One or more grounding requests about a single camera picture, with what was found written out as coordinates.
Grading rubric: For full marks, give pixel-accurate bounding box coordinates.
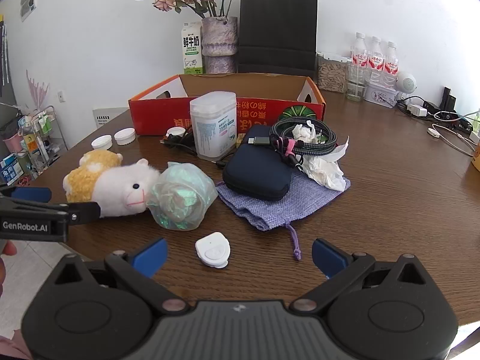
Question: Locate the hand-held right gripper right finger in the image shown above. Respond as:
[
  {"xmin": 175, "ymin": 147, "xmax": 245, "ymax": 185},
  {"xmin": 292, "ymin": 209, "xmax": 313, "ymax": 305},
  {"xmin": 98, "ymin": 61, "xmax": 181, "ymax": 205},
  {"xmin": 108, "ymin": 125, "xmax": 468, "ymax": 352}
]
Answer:
[{"xmin": 293, "ymin": 238, "xmax": 426, "ymax": 313}]

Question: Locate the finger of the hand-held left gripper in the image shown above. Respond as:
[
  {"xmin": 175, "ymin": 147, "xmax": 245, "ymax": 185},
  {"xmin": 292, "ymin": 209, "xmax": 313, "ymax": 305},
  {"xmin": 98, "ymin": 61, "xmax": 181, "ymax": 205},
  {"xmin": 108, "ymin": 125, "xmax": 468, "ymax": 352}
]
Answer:
[
  {"xmin": 0, "ymin": 185, "xmax": 52, "ymax": 205},
  {"xmin": 56, "ymin": 201, "xmax": 101, "ymax": 226}
]

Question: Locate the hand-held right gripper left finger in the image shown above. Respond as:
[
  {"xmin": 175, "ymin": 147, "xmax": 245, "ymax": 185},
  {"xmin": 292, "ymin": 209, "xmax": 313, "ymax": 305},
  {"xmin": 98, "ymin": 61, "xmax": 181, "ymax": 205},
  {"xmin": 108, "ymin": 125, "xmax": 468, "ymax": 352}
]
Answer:
[{"xmin": 56, "ymin": 238, "xmax": 188, "ymax": 313}]

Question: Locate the white alpaca plush toy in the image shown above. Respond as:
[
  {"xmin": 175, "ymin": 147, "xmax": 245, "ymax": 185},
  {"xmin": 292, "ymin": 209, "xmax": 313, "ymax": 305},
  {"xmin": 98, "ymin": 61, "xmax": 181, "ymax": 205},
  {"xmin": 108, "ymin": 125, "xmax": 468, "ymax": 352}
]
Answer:
[{"xmin": 92, "ymin": 158, "xmax": 162, "ymax": 217}]

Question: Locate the small white clip device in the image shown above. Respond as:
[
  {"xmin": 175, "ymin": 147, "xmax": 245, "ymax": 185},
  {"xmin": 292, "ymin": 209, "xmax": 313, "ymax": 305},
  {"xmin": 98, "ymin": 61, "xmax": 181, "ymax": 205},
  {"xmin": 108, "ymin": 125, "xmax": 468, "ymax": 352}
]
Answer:
[{"xmin": 195, "ymin": 232, "xmax": 230, "ymax": 269}]

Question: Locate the purple drawstring pouch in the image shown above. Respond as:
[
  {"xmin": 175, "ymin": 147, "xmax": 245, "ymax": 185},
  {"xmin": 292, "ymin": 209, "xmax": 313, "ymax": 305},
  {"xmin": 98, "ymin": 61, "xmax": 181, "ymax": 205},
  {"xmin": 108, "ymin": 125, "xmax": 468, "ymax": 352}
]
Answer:
[{"xmin": 216, "ymin": 174, "xmax": 352, "ymax": 262}]

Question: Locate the white ridged bottle cap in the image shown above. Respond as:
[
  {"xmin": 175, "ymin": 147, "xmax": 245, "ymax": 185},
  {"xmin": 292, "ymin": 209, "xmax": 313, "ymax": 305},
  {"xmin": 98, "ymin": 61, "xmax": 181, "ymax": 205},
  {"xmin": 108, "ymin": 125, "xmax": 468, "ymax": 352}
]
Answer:
[{"xmin": 114, "ymin": 128, "xmax": 136, "ymax": 146}]

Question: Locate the navy zip case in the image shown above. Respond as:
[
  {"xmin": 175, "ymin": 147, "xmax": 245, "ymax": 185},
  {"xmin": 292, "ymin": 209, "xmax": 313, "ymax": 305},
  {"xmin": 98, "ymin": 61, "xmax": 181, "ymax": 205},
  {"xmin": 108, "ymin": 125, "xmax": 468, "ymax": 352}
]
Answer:
[{"xmin": 222, "ymin": 125, "xmax": 292, "ymax": 202}]

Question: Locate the thin black cable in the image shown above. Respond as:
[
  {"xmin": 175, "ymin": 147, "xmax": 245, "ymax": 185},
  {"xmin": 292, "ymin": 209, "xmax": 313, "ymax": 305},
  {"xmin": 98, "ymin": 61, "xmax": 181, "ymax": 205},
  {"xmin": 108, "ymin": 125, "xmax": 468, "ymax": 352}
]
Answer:
[{"xmin": 161, "ymin": 130, "xmax": 235, "ymax": 170}]

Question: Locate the red orange cardboard box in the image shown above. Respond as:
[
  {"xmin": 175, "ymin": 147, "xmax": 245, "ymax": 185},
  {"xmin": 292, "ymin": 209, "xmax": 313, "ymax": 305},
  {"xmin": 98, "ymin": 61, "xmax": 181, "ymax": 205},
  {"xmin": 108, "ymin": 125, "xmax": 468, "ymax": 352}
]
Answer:
[{"xmin": 128, "ymin": 74, "xmax": 326, "ymax": 137}]

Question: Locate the white translucent plastic canister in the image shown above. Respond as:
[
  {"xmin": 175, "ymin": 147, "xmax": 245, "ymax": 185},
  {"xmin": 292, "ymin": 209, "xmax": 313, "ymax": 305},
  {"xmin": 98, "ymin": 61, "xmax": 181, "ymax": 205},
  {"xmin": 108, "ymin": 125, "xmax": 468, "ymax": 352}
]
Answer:
[{"xmin": 189, "ymin": 91, "xmax": 238, "ymax": 158}]

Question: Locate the person's left hand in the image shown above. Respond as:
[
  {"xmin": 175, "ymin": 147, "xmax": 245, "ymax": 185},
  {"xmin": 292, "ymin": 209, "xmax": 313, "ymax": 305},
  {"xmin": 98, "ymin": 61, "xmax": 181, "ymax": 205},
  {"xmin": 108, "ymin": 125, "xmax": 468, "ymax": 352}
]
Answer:
[{"xmin": 0, "ymin": 240, "xmax": 18, "ymax": 286}]

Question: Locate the iridescent green cellophane ball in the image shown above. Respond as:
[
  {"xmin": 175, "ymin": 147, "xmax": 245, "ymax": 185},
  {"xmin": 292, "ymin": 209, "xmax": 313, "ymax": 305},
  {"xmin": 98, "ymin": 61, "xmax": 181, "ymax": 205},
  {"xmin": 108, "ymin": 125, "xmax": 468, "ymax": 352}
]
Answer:
[{"xmin": 146, "ymin": 161, "xmax": 218, "ymax": 231}]

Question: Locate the crumpled white tissue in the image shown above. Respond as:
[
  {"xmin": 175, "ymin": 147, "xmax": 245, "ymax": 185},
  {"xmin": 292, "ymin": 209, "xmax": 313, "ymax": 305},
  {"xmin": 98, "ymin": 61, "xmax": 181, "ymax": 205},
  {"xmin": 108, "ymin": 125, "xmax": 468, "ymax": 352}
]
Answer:
[
  {"xmin": 292, "ymin": 120, "xmax": 320, "ymax": 144},
  {"xmin": 301, "ymin": 137, "xmax": 350, "ymax": 192}
]

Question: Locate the person's pink clothing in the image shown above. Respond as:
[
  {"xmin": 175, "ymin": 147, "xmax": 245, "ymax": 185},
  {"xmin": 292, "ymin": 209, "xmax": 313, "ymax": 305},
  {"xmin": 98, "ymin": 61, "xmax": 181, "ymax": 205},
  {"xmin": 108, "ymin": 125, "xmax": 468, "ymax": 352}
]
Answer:
[{"xmin": 0, "ymin": 335, "xmax": 33, "ymax": 360}]

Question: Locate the white printed tin box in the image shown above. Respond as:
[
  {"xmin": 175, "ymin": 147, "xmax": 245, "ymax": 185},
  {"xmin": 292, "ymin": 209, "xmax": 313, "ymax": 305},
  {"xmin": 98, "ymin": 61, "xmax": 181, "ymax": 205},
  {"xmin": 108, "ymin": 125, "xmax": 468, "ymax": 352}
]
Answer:
[{"xmin": 364, "ymin": 79, "xmax": 398, "ymax": 109}]

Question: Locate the clear drinking glass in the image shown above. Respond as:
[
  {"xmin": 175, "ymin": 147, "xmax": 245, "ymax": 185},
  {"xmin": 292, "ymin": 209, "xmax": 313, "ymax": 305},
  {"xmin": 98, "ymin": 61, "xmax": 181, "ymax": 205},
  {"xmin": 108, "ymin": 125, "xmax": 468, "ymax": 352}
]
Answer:
[{"xmin": 346, "ymin": 62, "xmax": 372, "ymax": 101}]

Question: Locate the clear jar of seeds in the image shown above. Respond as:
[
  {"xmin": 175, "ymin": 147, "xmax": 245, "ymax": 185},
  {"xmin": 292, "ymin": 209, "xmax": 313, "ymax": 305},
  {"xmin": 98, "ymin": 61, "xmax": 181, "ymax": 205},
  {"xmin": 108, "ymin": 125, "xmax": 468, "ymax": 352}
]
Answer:
[{"xmin": 317, "ymin": 52, "xmax": 352, "ymax": 93}]

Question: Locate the white round speaker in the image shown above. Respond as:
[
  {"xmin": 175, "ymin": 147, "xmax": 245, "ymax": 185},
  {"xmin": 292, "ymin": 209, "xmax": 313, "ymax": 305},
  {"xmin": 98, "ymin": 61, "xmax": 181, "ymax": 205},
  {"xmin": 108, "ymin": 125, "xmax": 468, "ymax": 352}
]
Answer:
[{"xmin": 396, "ymin": 72, "xmax": 417, "ymax": 100}]

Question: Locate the white green milk carton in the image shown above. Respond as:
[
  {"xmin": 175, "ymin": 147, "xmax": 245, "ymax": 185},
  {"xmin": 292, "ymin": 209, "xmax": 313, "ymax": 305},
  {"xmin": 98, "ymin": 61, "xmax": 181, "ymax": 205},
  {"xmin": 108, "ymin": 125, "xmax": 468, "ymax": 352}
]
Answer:
[{"xmin": 182, "ymin": 22, "xmax": 205, "ymax": 76}]

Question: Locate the black upright device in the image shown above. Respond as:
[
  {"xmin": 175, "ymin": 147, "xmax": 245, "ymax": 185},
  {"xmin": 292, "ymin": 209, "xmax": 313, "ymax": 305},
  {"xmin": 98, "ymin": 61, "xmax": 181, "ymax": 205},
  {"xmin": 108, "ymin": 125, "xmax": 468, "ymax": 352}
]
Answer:
[{"xmin": 440, "ymin": 87, "xmax": 457, "ymax": 112}]

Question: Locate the purple textured vase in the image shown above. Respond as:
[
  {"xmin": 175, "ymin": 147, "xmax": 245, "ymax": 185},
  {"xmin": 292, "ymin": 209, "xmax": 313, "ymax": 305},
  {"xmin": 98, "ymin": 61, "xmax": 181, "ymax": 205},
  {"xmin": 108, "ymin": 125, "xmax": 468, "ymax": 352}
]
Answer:
[{"xmin": 201, "ymin": 16, "xmax": 239, "ymax": 75}]

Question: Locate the black paper bag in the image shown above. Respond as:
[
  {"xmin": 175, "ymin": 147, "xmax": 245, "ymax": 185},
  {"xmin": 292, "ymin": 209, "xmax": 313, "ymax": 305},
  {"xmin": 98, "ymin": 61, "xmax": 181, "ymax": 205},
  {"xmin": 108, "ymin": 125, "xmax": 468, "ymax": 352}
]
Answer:
[{"xmin": 237, "ymin": 0, "xmax": 319, "ymax": 82}]

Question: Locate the wire storage rack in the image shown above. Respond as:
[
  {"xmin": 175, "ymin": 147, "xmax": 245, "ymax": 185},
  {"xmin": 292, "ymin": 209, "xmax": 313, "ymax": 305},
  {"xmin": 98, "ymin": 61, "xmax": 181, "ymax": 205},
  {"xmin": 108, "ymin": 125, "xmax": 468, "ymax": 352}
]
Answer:
[{"xmin": 0, "ymin": 103, "xmax": 69, "ymax": 186}]

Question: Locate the purple feather wall decal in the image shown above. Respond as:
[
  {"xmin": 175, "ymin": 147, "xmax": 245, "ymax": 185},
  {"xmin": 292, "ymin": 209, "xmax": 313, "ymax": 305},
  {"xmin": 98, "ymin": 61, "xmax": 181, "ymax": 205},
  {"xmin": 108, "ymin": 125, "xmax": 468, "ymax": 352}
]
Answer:
[{"xmin": 25, "ymin": 69, "xmax": 50, "ymax": 112}]

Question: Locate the braided cable bundle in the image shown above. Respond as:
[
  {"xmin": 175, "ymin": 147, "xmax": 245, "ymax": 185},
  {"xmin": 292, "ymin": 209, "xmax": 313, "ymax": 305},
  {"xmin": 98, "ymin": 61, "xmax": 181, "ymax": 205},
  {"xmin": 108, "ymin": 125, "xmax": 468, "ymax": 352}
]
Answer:
[{"xmin": 269, "ymin": 117, "xmax": 338, "ymax": 169}]

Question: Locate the white cable with puck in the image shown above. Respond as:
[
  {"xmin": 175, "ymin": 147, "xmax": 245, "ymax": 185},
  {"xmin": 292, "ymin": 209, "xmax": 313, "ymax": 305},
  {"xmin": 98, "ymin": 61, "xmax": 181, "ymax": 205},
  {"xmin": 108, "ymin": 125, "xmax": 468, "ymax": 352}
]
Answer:
[{"xmin": 427, "ymin": 123, "xmax": 478, "ymax": 157}]

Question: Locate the black cable tangle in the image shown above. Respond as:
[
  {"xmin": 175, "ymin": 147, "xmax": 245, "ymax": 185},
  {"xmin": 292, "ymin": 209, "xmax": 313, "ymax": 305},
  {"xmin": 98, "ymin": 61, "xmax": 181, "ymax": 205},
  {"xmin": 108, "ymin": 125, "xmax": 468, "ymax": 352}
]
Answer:
[{"xmin": 395, "ymin": 95, "xmax": 480, "ymax": 133}]

